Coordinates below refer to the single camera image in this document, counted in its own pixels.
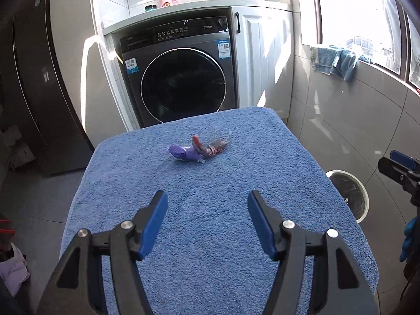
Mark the pink detergent bottle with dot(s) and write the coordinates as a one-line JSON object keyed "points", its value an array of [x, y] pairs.
{"points": [[168, 3]]}

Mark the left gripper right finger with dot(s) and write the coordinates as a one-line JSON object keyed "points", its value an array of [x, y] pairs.
{"points": [[338, 284]]}

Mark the right blue gloved hand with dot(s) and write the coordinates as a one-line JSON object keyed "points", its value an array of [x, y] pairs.
{"points": [[408, 243]]}

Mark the dark front-load washing machine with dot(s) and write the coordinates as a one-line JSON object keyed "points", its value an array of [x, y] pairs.
{"points": [[180, 69]]}

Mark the white cabinet door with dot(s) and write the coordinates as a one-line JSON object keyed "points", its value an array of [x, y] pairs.
{"points": [[264, 54]]}

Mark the dark refrigerator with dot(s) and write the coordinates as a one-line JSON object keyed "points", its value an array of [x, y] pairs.
{"points": [[55, 134]]}

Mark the clear bag with purple glove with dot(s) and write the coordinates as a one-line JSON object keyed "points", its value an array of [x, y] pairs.
{"points": [[199, 151]]}

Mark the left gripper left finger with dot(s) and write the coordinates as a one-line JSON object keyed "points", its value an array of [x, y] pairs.
{"points": [[76, 285]]}

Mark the white rimmed trash bin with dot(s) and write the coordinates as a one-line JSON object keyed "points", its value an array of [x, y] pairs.
{"points": [[352, 191]]}

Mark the blue towel on sill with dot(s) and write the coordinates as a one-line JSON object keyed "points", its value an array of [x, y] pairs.
{"points": [[333, 60]]}

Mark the blue towel on table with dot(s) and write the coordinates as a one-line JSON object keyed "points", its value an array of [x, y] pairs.
{"points": [[207, 258]]}

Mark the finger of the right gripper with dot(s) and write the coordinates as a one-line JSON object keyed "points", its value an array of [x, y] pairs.
{"points": [[408, 162]]}

